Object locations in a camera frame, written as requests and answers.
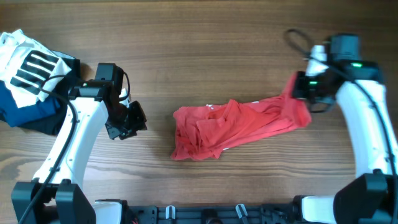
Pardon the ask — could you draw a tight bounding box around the red t-shirt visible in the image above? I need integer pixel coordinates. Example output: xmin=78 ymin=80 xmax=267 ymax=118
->
xmin=171 ymin=73 xmax=312 ymax=161

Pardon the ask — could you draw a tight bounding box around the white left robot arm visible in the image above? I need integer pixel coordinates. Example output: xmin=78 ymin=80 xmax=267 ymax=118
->
xmin=11 ymin=80 xmax=146 ymax=223

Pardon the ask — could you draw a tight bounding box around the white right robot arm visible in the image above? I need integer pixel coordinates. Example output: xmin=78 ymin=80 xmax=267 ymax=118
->
xmin=294 ymin=58 xmax=397 ymax=223

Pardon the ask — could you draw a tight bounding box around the black folded garment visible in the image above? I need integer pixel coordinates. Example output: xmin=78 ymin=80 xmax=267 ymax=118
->
xmin=15 ymin=51 xmax=81 ymax=135

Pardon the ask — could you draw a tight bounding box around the blue folded garment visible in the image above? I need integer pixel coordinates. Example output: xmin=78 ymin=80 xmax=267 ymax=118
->
xmin=1 ymin=81 xmax=61 ymax=127

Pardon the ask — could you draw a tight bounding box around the white printed t-shirt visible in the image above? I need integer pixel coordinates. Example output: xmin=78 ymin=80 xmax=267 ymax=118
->
xmin=1 ymin=29 xmax=71 ymax=108

